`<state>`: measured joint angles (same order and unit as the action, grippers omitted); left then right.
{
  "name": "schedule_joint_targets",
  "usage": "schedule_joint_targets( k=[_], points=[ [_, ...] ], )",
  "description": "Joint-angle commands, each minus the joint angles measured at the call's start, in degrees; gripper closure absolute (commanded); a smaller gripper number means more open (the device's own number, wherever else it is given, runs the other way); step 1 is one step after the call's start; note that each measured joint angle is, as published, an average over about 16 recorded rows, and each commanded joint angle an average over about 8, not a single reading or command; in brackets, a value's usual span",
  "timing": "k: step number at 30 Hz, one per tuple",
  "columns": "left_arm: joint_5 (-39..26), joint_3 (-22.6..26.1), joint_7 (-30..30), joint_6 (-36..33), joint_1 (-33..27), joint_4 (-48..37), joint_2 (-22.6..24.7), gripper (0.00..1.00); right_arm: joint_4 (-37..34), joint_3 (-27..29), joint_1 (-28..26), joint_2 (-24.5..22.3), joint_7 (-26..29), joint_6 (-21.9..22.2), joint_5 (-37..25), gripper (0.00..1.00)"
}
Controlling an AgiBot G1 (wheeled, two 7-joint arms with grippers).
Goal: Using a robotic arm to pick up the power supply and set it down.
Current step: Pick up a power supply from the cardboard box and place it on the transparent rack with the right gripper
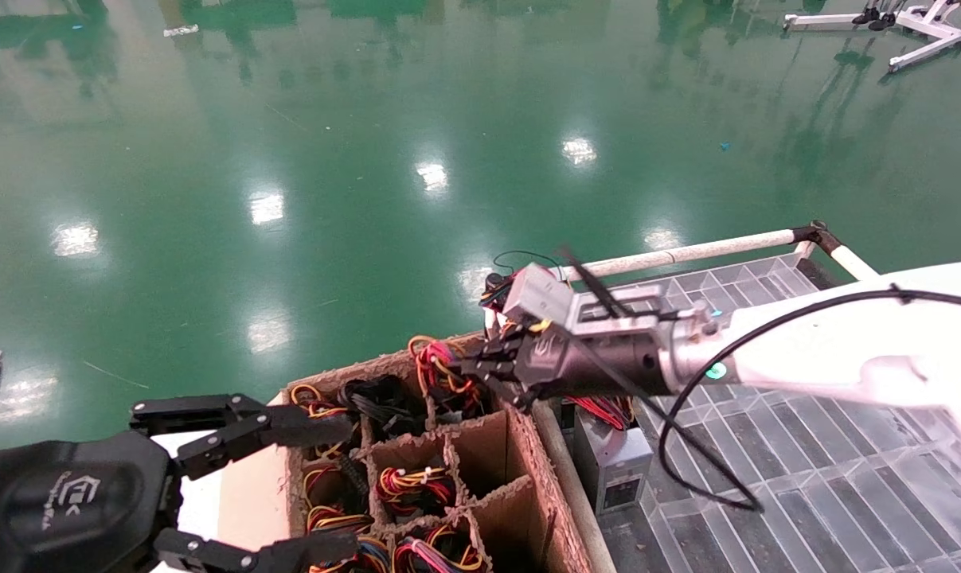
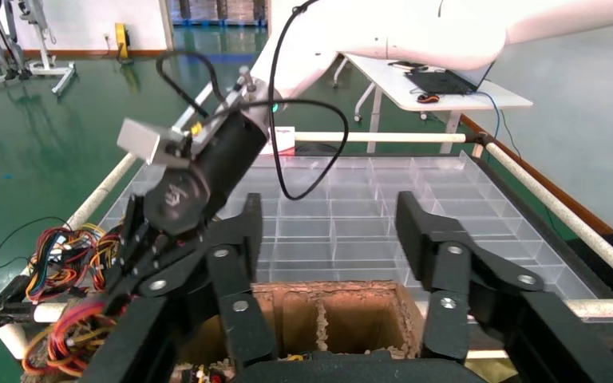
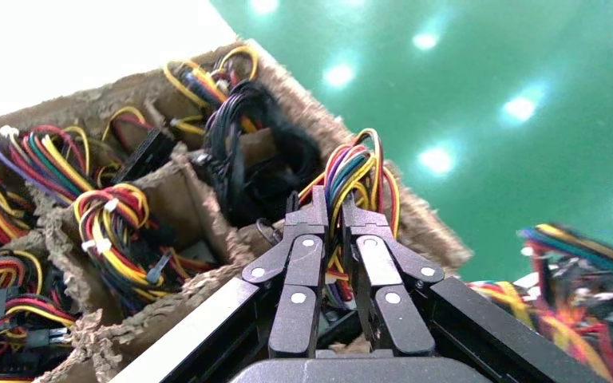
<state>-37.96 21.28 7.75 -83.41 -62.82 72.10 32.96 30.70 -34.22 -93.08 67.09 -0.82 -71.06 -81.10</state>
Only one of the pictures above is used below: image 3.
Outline top yellow wire bundle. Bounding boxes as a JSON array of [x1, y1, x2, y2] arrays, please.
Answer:
[[162, 45, 261, 136]]

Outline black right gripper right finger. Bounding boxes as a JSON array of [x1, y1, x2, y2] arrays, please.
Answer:
[[340, 192, 445, 356]]

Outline black cable bundle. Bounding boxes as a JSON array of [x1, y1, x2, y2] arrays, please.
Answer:
[[195, 79, 323, 228]]

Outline power supply with coloured wires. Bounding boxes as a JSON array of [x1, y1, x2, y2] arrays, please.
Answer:
[[298, 128, 401, 308]]

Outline bottom left wire bundle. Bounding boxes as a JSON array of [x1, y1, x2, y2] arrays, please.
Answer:
[[0, 249, 77, 371]]

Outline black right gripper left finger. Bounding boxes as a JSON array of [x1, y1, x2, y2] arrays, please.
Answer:
[[241, 184, 330, 359]]

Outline purple red wire bundle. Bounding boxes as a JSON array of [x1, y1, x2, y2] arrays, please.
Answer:
[[0, 105, 180, 207]]

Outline brown cardboard divider box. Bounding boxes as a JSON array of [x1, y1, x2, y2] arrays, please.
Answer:
[[0, 39, 474, 383]]

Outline silver power supply, coloured wires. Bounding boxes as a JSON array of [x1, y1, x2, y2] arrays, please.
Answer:
[[467, 222, 613, 383]]

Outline yellow red wire bundle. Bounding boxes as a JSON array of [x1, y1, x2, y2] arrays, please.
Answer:
[[73, 182, 218, 302]]

